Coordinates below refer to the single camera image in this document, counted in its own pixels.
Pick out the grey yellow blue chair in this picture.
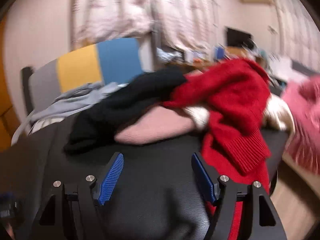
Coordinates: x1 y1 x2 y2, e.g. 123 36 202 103
21 38 143 120

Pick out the floral hanging cloth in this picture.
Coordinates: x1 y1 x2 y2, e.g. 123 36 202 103
71 0 218 53

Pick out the light blue-grey hoodie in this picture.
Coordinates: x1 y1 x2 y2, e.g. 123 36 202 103
11 82 125 145

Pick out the black garment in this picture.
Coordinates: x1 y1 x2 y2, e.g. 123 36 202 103
64 68 188 154

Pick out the printed magazine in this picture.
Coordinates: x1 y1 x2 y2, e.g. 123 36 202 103
29 119 63 135

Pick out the pale pink garment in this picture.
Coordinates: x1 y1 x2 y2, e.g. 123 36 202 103
114 105 200 145

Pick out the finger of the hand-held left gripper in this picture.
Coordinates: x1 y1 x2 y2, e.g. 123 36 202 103
0 192 18 219

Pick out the black monitor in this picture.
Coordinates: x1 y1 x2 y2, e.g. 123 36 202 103
225 26 253 48

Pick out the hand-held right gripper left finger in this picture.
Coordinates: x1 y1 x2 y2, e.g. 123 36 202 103
32 152 125 240

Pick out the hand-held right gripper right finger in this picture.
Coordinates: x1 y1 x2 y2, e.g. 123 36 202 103
191 152 288 240

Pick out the white curtain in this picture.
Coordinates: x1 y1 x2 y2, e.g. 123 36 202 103
271 0 318 63

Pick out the red knitted sweater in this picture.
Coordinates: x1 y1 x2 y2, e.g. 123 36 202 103
162 58 273 240

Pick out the pink ribbed knit garment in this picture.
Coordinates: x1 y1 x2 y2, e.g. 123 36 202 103
281 76 320 173

